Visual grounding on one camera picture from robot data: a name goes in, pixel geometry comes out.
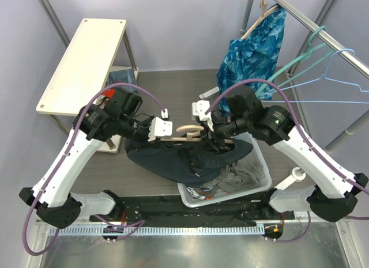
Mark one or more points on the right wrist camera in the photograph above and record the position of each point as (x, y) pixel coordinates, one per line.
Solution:
(198, 110)

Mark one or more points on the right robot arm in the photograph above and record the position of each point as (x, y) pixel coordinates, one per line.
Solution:
(269, 124)

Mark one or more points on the metal clothes rack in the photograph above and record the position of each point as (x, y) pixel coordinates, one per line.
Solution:
(311, 31)

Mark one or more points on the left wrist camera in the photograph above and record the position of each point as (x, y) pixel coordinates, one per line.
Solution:
(160, 127)

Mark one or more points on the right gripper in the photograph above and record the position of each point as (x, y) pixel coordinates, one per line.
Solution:
(214, 135)

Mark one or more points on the white side shelf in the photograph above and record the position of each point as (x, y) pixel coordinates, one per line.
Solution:
(84, 68)

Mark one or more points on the grey cloth in basket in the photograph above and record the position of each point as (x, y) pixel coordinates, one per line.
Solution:
(239, 176)

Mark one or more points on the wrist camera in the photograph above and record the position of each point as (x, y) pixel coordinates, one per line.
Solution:
(160, 127)
(198, 110)

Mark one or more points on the teal plastic hanger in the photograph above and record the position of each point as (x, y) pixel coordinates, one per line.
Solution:
(301, 58)

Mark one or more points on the light blue hanger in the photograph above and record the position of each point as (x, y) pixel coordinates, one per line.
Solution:
(325, 77)

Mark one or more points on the blue floral shorts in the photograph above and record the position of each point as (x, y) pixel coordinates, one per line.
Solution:
(256, 55)

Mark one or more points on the dark navy shorts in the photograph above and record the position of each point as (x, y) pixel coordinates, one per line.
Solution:
(187, 163)

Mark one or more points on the white laundry basket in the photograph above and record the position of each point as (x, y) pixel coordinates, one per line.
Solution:
(254, 156)

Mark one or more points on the beige wooden hanger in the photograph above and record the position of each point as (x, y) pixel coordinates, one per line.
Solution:
(265, 11)

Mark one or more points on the red box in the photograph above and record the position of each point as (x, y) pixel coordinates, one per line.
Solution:
(109, 93)

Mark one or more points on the blue book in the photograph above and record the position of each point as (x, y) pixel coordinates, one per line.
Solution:
(122, 75)

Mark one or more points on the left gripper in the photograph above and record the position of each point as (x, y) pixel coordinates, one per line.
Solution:
(148, 122)

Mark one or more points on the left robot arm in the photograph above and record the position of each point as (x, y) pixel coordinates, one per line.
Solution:
(51, 197)

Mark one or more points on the patterned white cloth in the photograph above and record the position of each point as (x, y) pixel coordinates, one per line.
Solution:
(203, 193)

